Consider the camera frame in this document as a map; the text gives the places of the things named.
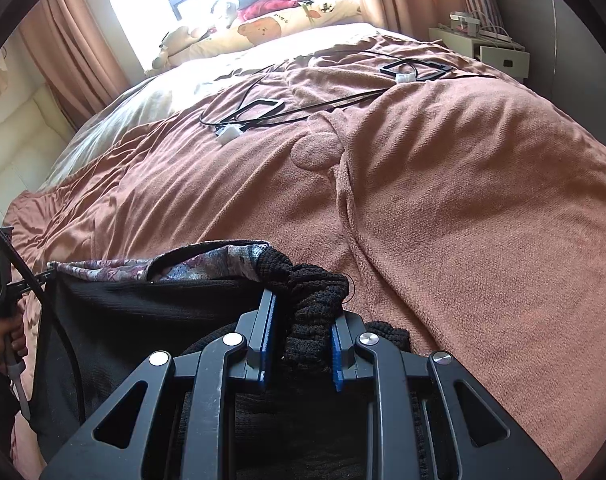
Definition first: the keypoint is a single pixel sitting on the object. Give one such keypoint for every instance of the black pants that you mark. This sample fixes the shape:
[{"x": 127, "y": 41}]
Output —
[{"x": 133, "y": 320}]

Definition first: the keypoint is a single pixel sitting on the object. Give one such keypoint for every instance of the small white nightstand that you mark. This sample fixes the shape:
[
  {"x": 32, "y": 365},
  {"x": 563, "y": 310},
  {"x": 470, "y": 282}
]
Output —
[{"x": 483, "y": 52}]

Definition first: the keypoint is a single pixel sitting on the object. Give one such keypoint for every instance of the white power strip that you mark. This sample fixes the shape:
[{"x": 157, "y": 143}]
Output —
[{"x": 495, "y": 35}]

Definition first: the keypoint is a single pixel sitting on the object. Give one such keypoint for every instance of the black rectangular loop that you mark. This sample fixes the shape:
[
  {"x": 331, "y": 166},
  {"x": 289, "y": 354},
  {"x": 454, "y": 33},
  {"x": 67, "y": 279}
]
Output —
[
  {"x": 278, "y": 106},
  {"x": 389, "y": 68}
]

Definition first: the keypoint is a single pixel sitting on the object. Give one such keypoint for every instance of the cream duvet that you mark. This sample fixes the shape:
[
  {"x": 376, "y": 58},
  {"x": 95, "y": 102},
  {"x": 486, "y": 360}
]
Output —
[{"x": 148, "y": 90}]

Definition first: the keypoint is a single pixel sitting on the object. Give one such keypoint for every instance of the white plastic clip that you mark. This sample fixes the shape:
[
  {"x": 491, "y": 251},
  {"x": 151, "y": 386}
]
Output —
[
  {"x": 228, "y": 134},
  {"x": 403, "y": 79}
]

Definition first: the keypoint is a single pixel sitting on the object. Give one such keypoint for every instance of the grey white plush toy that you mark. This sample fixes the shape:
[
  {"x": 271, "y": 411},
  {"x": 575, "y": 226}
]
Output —
[{"x": 225, "y": 10}]

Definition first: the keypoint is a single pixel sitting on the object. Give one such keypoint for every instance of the brown blanket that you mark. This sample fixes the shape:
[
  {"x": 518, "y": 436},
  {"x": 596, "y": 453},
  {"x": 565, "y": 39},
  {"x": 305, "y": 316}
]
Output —
[{"x": 433, "y": 210}]

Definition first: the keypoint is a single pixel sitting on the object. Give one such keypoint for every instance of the cream padded headboard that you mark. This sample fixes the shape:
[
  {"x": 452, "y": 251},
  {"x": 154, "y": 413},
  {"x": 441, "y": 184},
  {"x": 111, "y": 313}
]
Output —
[{"x": 8, "y": 145}]

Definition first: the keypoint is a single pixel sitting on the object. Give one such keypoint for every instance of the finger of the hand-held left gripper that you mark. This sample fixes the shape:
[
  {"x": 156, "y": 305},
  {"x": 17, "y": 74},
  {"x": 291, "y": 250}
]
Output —
[{"x": 33, "y": 281}]

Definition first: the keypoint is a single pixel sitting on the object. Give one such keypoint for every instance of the beige plush toy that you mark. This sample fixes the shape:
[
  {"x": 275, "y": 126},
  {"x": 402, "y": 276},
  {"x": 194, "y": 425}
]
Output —
[{"x": 175, "y": 42}]

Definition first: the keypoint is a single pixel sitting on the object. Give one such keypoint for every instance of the person's left hand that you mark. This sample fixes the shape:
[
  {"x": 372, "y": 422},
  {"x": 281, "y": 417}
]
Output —
[{"x": 13, "y": 337}]

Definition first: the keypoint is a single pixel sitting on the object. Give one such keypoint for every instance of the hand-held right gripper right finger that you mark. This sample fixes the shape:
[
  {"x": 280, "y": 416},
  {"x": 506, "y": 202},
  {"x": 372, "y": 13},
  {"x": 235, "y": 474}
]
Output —
[{"x": 337, "y": 355}]

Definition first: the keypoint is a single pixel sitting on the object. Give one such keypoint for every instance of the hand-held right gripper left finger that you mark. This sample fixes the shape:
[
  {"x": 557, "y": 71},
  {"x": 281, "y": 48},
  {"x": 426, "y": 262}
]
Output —
[{"x": 268, "y": 340}]

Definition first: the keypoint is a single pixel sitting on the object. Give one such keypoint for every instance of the striped bag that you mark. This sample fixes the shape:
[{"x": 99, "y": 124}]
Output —
[{"x": 478, "y": 7}]

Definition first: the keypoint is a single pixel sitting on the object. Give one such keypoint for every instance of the red cloth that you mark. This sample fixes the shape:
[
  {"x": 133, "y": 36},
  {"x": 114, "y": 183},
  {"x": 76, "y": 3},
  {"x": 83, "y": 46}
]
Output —
[{"x": 265, "y": 7}]

